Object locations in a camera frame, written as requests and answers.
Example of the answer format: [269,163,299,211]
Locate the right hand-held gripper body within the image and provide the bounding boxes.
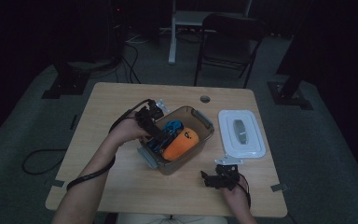
[213,155,245,191]

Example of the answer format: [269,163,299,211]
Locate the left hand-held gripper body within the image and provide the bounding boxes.
[134,98,171,135]

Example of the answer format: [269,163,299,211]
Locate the blue and black toy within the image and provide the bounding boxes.
[146,119,185,154]

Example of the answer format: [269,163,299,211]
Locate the orange plush toy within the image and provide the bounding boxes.
[161,126,200,162]

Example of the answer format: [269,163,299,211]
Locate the white lid with grey handle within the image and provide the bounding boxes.
[217,109,267,159]

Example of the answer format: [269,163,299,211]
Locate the translucent brown storage box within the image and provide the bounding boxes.
[136,105,215,175]

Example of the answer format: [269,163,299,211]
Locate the person's right hand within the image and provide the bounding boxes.
[220,181,252,210]

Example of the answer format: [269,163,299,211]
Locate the person's left hand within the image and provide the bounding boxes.
[108,111,151,147]

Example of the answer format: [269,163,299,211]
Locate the round grey stand base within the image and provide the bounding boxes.
[66,60,119,72]

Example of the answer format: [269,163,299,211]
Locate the black computer tower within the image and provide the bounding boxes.
[106,0,129,62]

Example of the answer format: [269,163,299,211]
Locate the black folding chair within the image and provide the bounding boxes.
[194,12,267,90]

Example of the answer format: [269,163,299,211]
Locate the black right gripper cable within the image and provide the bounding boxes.
[236,172,253,209]

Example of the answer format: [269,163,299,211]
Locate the black floor cables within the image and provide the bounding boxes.
[115,34,143,85]

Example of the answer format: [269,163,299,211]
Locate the white metal stand frame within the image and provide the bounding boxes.
[167,0,253,65]

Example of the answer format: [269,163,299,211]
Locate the black stand with base plate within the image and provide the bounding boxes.
[267,0,314,111]
[41,60,91,100]

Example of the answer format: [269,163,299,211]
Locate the black floor cable loop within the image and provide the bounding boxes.
[21,148,68,175]

